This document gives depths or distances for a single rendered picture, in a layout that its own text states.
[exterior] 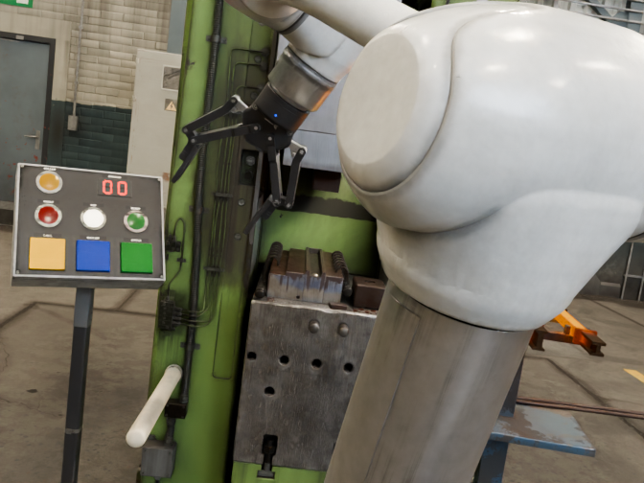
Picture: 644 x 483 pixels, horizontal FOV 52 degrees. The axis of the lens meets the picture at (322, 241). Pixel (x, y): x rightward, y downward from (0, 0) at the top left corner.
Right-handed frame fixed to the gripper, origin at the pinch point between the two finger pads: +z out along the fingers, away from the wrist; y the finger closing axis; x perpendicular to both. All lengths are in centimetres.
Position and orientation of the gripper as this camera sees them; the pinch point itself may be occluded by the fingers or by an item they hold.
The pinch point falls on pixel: (215, 200)
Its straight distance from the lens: 105.1
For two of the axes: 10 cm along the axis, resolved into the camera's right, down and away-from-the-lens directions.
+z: -6.0, 7.3, 3.4
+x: -0.9, 3.6, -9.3
